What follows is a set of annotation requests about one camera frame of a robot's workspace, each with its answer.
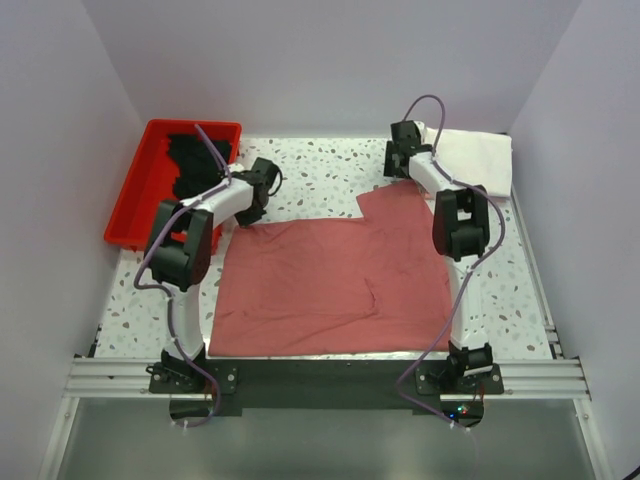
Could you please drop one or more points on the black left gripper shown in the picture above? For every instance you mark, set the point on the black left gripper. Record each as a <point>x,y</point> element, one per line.
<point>246,220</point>

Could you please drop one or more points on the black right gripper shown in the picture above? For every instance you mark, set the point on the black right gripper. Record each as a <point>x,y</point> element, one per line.
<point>389,162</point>

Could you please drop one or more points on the dusty red t-shirt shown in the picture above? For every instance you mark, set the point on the dusty red t-shirt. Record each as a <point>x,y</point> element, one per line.
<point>336,286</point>

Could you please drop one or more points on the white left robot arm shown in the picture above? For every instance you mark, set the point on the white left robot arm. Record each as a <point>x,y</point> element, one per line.
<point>177,259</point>

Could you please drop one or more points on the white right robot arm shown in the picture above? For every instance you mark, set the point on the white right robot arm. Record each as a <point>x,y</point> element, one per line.
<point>461,234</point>

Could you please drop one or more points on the black t-shirts in bin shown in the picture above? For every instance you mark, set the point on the black t-shirts in bin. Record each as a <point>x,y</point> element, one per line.
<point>197,166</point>

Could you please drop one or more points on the folded white t-shirt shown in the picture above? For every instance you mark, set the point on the folded white t-shirt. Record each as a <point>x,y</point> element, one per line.
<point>477,158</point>

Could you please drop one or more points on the red plastic bin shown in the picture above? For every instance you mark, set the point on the red plastic bin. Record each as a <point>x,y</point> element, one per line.
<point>152,173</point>

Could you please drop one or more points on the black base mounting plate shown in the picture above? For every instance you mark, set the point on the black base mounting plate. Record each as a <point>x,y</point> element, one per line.
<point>228,387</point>

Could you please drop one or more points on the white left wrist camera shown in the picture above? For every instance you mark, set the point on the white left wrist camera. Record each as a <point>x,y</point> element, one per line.
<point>236,167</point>

